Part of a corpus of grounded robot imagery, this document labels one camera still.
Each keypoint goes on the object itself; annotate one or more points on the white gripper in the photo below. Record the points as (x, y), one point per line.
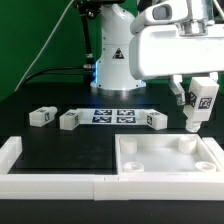
(159, 51)

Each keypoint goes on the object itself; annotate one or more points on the white square tabletop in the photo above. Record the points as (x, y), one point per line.
(172, 153)

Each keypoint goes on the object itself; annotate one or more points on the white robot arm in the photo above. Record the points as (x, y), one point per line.
(112, 71)

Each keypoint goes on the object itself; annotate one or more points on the white U-shaped fence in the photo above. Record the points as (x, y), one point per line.
(124, 186)

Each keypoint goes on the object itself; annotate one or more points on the AprilTag marker sheet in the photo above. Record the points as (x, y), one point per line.
(112, 116)

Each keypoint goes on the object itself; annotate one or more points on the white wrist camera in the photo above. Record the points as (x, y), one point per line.
(167, 12)

